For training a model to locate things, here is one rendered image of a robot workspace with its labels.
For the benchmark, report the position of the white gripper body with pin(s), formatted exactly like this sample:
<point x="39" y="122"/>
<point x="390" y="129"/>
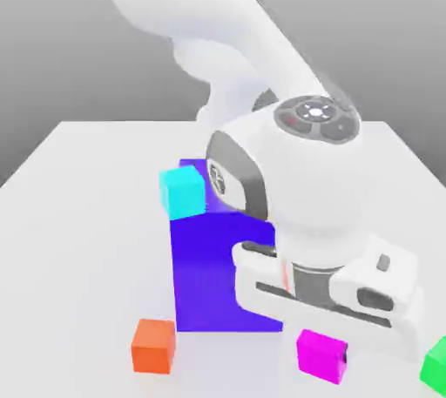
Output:
<point x="259" y="271"/>

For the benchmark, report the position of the small magenta cube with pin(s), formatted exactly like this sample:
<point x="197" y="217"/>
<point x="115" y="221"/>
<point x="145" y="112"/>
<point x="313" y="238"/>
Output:
<point x="320" y="356"/>

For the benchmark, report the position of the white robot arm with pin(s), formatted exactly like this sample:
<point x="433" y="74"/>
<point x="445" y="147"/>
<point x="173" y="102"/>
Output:
<point x="244" y="56"/>

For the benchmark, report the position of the small cyan cube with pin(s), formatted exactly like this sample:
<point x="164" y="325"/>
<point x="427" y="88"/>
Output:
<point x="184" y="192"/>

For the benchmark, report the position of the small orange cube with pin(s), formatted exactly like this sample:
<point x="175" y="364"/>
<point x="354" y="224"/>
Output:
<point x="153" y="347"/>

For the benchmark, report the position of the small green cube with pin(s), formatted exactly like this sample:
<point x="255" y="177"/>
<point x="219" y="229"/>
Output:
<point x="435" y="366"/>

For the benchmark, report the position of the large blue box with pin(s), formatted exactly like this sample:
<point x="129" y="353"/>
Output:
<point x="202" y="265"/>

